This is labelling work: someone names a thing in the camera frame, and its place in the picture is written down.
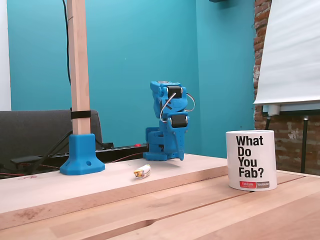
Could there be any blue printed post base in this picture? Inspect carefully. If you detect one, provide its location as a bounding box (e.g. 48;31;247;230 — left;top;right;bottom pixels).
59;133;106;176

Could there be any white flip chart paper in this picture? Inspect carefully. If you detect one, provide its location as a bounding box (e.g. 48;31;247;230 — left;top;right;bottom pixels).
252;0;320;106

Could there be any black strap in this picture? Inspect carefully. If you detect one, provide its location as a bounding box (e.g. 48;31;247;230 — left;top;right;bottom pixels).
70;109;91;120

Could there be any black easel leg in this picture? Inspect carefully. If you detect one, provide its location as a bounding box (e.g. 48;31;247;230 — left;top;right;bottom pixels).
300;115;310;174

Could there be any thin black cable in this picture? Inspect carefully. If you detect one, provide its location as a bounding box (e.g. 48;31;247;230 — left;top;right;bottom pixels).
62;0;72;86

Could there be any pale wooden base board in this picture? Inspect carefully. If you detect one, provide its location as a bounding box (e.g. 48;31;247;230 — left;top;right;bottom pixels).
0;152;229;225

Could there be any black power strip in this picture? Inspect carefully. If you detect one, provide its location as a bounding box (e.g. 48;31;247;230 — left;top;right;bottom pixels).
96;142;148;164

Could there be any black fabric chair back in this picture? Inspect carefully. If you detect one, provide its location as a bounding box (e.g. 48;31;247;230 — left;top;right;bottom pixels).
0;109;103;173

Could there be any black adapter box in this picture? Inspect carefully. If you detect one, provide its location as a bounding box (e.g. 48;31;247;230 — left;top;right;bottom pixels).
9;155;41;168

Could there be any white mug black lettering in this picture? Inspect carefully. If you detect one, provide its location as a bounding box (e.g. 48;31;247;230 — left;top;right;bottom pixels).
225;129;278;192

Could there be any white plastic cylinder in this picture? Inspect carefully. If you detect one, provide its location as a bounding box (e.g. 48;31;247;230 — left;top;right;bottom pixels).
266;104;281;117

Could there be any thin red wire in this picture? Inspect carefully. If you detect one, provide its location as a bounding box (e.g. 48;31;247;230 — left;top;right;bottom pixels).
104;152;148;164

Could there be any grey easel tray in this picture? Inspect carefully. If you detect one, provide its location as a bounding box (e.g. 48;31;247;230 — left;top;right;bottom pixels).
261;102;320;117

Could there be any thick black cable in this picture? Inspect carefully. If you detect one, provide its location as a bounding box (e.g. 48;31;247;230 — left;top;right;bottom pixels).
37;129;74;166

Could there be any wooden camera post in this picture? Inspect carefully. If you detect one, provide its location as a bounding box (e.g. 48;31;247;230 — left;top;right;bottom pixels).
66;0;91;137

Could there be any white yellow sweet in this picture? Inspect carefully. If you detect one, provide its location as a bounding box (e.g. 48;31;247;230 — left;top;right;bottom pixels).
133;164;152;180

